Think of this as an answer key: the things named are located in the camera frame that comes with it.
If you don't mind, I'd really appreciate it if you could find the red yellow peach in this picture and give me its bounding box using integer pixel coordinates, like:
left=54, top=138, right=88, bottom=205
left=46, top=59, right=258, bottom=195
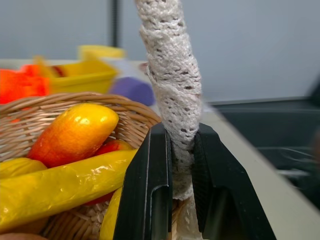
left=83, top=139, right=133, bottom=206

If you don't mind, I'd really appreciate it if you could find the yellow plastic tray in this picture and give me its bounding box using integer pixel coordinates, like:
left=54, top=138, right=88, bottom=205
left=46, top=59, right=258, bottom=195
left=48, top=59, right=119, bottom=95

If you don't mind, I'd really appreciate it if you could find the dark grey plastic bin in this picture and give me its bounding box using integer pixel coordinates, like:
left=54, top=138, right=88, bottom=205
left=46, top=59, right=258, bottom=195
left=209, top=96, right=320, bottom=216

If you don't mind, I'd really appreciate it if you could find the yellow orange mango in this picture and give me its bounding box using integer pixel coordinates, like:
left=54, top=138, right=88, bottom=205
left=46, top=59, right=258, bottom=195
left=26, top=103, right=120, bottom=169

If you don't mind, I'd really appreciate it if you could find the yellow round container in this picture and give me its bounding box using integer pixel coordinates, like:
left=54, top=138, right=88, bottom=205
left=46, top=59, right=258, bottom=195
left=78, top=44, right=126, bottom=61

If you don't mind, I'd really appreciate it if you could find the brown round fruit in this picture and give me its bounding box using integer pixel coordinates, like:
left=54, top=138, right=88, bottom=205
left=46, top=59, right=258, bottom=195
left=0, top=216, right=50, bottom=240

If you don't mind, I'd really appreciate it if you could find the wicker basket with lace-wrapped handle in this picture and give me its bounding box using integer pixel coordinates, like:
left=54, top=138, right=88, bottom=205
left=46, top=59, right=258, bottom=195
left=0, top=0, right=208, bottom=240

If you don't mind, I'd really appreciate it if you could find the long yellow banana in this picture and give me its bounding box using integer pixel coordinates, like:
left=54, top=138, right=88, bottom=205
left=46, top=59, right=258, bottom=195
left=0, top=149, right=138, bottom=233

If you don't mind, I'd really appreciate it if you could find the black vertical pole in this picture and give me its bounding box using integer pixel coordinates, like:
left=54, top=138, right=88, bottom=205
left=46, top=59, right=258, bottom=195
left=109, top=0, right=126, bottom=48

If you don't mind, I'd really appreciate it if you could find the orange toy object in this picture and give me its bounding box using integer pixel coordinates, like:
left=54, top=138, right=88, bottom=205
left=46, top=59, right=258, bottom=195
left=0, top=63, right=51, bottom=105

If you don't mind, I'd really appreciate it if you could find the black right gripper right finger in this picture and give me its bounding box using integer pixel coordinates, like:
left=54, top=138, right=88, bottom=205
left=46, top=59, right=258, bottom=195
left=191, top=122, right=277, bottom=240

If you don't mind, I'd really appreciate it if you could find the purple block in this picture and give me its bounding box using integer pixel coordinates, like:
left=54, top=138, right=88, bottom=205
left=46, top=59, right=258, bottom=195
left=109, top=76, right=155, bottom=106

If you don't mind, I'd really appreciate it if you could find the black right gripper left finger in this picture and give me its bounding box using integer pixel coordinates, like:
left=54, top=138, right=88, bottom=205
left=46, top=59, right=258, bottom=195
left=112, top=122, right=174, bottom=240

